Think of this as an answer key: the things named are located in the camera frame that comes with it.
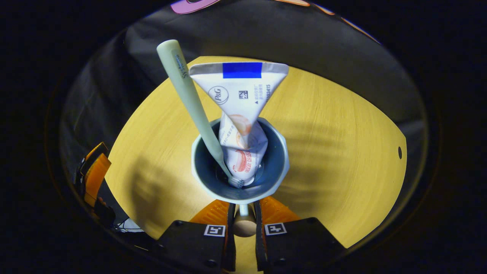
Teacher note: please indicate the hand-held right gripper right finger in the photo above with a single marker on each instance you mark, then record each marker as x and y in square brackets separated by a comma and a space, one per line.
[260, 243]

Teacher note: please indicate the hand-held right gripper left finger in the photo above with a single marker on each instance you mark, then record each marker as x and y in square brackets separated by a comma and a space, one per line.
[230, 243]

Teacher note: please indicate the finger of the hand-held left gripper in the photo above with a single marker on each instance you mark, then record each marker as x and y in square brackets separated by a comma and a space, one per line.
[97, 177]
[89, 158]

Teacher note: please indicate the pale green toothbrush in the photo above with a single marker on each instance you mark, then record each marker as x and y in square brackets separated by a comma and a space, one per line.
[186, 87]

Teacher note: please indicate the white toothpaste tube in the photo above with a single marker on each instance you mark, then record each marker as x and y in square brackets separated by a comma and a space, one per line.
[243, 102]

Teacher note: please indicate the black backdrop cloth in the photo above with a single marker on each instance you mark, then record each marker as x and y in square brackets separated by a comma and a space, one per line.
[266, 34]

